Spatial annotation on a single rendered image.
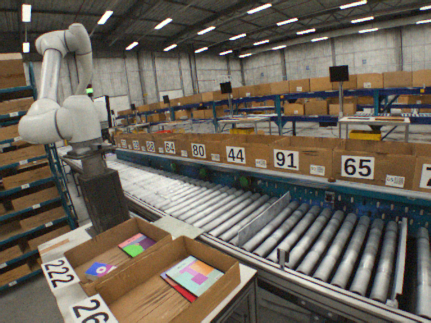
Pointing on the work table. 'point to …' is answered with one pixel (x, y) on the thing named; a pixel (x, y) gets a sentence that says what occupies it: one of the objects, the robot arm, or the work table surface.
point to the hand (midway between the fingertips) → (108, 153)
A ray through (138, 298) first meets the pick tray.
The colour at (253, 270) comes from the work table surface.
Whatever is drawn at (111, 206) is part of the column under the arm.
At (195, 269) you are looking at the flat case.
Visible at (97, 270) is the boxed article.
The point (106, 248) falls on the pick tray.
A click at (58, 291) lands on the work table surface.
